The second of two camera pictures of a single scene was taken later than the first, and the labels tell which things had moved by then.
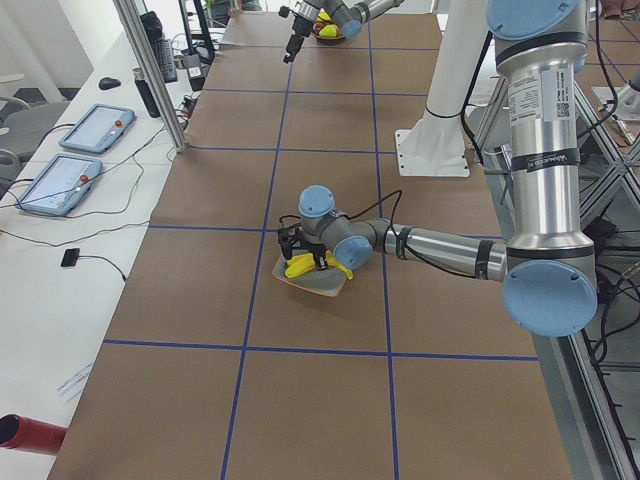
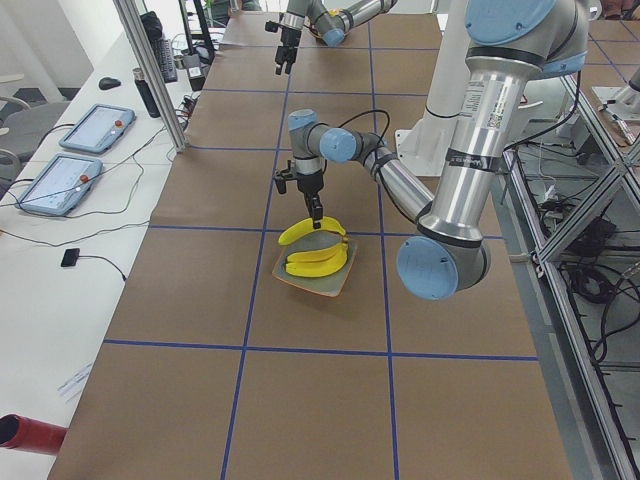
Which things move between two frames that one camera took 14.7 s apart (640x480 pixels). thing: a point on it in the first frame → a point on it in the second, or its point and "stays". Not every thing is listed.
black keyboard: x=167 y=62 stays
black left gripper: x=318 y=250 → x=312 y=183
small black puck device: x=70 y=257 stays
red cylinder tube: x=30 y=435 stays
